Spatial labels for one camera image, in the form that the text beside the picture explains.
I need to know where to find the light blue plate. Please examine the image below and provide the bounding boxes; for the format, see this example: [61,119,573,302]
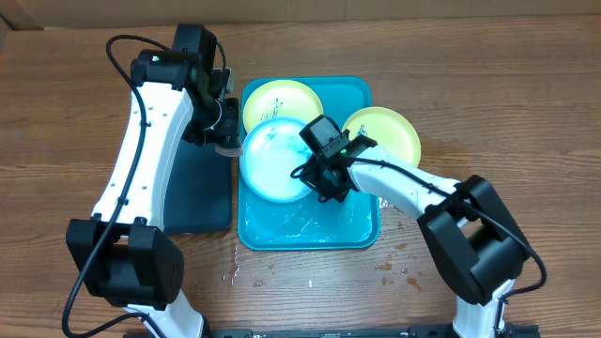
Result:
[239,117,313,203]

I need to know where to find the yellow plate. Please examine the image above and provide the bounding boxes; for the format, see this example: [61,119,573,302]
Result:
[343,107,422,167]
[242,80,323,132]

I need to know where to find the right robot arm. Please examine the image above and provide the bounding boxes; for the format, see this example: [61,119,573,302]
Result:
[291,142,539,337]

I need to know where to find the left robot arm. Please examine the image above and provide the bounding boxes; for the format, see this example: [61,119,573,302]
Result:
[61,47,241,337]

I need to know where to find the teal tray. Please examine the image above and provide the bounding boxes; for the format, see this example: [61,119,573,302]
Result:
[238,76,380,251]

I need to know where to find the black tray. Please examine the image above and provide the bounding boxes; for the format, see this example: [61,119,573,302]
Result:
[163,140,233,235]

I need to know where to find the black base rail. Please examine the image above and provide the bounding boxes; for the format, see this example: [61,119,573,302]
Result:
[201,324,541,338]

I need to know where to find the cardboard wall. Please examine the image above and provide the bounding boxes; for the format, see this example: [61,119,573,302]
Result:
[1,0,600,30]

